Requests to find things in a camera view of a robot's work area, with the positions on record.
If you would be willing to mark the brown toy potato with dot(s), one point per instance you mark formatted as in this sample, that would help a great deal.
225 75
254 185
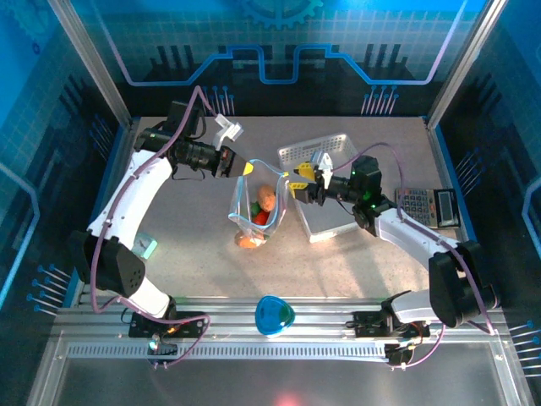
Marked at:
266 196

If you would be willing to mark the white plastic basket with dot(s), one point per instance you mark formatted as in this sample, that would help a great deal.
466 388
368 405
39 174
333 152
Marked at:
325 215

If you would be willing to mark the clear blue-zipper zip-top bag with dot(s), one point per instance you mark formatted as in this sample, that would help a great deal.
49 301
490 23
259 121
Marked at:
238 211

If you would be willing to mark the bright red toy chili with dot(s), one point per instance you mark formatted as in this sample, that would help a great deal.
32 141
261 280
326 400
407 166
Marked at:
261 217

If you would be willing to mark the orange toy bell pepper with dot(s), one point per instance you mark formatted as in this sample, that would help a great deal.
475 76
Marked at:
247 242

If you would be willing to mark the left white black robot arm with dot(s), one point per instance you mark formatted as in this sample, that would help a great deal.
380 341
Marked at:
127 194

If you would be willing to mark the grey desk calculator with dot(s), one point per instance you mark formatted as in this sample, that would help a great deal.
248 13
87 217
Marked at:
422 207

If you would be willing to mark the small mint green clock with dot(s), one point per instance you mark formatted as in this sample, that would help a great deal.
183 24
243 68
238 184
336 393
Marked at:
145 246

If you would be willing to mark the blue dome button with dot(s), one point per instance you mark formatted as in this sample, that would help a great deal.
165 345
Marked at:
274 315

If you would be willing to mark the black connector box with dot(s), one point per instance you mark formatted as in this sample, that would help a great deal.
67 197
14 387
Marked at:
165 349
397 355

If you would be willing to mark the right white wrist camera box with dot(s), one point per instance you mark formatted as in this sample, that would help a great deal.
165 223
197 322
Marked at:
323 162

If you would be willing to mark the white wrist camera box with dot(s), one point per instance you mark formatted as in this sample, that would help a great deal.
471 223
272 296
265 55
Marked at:
228 131
323 162

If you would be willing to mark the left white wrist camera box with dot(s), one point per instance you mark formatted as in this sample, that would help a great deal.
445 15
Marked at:
228 131

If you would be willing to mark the aluminium front rail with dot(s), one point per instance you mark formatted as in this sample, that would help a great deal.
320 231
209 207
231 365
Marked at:
321 325

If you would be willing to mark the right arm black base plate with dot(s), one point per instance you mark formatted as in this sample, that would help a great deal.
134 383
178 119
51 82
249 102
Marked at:
367 323

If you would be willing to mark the aluminium frame post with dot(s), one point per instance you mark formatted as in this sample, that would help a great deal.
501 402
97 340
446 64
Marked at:
89 55
465 59

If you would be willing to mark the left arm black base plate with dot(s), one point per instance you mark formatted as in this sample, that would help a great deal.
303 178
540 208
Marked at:
190 327

